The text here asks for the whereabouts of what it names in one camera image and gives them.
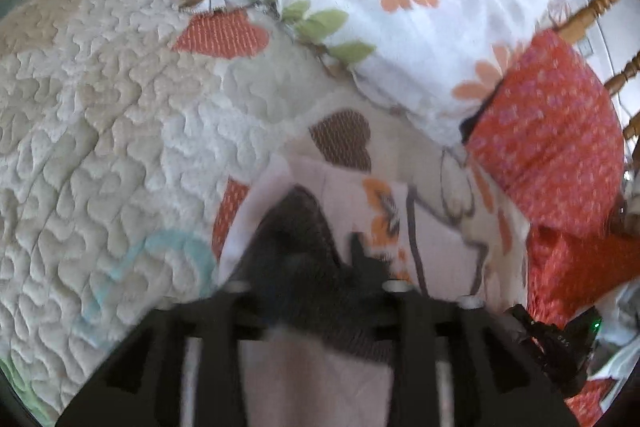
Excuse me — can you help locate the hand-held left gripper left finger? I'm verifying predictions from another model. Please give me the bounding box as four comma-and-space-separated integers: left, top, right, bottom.
55, 281, 273, 427

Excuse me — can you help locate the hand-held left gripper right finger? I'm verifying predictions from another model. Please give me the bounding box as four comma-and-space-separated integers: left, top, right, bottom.
379, 279, 577, 427

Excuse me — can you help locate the small pink printed garment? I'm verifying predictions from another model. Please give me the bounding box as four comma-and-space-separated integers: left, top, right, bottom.
215, 153, 532, 427

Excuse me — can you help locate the cream quilted bedspread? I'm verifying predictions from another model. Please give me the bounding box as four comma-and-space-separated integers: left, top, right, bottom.
0, 0, 501, 425

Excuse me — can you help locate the red patterned pillow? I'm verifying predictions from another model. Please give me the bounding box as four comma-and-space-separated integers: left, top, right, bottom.
460, 29, 640, 427

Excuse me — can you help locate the white floral pillow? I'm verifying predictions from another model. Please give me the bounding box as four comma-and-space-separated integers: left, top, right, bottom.
176, 0, 576, 146

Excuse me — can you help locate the wooden bed headboard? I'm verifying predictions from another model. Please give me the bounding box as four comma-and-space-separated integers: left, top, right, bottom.
515, 0, 640, 142

